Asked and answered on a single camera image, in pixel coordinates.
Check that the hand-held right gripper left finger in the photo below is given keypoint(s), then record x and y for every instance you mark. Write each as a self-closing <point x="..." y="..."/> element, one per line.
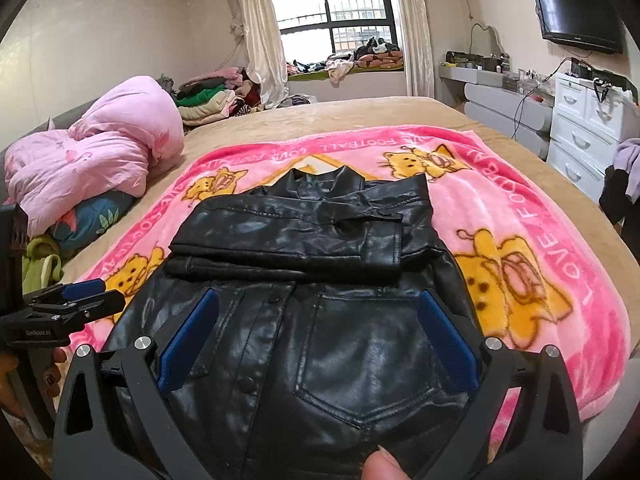
<point x="187" y="342"/>

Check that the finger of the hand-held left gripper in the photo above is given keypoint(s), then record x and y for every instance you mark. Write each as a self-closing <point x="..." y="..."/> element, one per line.
<point x="85" y="288"/>
<point x="97" y="304"/>

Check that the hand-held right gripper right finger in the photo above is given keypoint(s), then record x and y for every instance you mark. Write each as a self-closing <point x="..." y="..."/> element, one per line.
<point x="447" y="342"/>

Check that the black leather jacket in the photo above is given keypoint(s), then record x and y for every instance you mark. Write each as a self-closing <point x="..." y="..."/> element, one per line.
<point x="325" y="355"/>

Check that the dark clothes heap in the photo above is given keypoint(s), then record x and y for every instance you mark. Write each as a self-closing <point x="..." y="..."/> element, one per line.
<point x="617" y="200"/>

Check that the pile of folded clothes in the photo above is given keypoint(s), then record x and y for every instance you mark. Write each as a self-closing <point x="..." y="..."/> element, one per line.
<point x="210" y="95"/>

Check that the clothes heap on window seat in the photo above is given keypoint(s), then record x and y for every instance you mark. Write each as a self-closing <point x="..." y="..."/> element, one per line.
<point x="350" y="62"/>

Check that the person's left hand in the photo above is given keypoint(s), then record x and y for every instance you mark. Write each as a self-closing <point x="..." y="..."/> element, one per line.
<point x="50" y="375"/>

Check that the person's right hand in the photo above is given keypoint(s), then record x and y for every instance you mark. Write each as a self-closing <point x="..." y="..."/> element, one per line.
<point x="387" y="465"/>

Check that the green cloth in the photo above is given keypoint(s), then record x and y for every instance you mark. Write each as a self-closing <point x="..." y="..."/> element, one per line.
<point x="42" y="262"/>

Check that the dark floral pillow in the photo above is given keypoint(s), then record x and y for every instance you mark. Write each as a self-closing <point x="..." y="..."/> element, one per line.
<point x="95" y="220"/>

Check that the pink quilt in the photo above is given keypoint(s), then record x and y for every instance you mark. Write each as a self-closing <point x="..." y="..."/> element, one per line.
<point x="100" y="150"/>

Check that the pink printed blanket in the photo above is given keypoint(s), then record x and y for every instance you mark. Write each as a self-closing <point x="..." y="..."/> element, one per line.
<point x="500" y="200"/>

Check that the grey dressing table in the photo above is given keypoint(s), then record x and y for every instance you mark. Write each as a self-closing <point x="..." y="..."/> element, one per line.
<point x="500" y="105"/>

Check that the bed with beige sheet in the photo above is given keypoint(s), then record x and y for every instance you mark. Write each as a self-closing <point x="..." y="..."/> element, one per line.
<point x="350" y="110"/>

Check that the white drawer cabinet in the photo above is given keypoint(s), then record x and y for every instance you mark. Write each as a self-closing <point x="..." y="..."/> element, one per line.
<point x="580" y="125"/>

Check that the purple garment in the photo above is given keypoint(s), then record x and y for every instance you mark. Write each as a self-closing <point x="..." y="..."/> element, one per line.
<point x="630" y="160"/>

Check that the arched mirror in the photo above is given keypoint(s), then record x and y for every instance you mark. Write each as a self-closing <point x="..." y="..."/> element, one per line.
<point x="486" y="40"/>

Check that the cream curtain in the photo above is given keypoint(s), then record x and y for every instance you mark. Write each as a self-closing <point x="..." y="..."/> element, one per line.
<point x="260" y="35"/>
<point x="412" y="30"/>

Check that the black flat television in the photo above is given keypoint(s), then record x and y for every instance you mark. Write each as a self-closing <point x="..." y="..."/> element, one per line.
<point x="575" y="10"/>

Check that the window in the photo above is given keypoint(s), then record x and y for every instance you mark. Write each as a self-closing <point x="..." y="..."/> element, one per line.
<point x="330" y="5"/>

